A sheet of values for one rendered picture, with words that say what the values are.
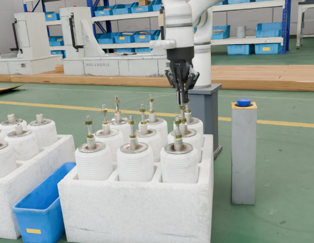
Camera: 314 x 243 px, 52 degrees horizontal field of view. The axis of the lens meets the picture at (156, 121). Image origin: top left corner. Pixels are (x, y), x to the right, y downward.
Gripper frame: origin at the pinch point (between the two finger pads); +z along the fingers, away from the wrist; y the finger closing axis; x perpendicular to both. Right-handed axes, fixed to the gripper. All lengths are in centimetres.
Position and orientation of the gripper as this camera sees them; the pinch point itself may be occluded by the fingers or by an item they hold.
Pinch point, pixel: (182, 97)
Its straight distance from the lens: 90.4
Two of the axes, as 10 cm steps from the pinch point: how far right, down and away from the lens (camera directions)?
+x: -8.2, 2.2, -5.3
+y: -5.7, -2.0, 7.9
